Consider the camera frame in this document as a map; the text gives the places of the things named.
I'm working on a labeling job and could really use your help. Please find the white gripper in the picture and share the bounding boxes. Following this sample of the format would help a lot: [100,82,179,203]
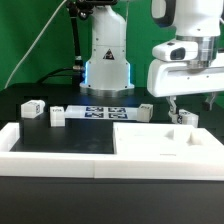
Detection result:
[147,54,224,114]

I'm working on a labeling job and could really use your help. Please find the white square tabletop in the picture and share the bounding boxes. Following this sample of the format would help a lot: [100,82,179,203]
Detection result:
[113,123,224,156]

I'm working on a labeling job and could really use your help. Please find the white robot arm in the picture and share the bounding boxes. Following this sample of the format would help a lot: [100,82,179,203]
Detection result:
[81,0,224,114]

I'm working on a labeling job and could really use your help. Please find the white tag plate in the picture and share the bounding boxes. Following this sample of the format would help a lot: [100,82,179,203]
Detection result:
[65,105,137,120]

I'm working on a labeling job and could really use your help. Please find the white U-shaped fence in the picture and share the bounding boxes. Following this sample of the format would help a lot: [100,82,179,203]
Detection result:
[0,123,224,181]

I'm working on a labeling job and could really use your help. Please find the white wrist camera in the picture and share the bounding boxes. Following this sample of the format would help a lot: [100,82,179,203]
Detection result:
[152,39,198,62]

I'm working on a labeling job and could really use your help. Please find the black cable bundle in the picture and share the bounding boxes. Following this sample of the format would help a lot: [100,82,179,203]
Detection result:
[35,0,93,85]

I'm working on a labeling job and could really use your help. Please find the white cable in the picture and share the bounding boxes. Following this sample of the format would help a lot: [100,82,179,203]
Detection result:
[3,0,68,90]

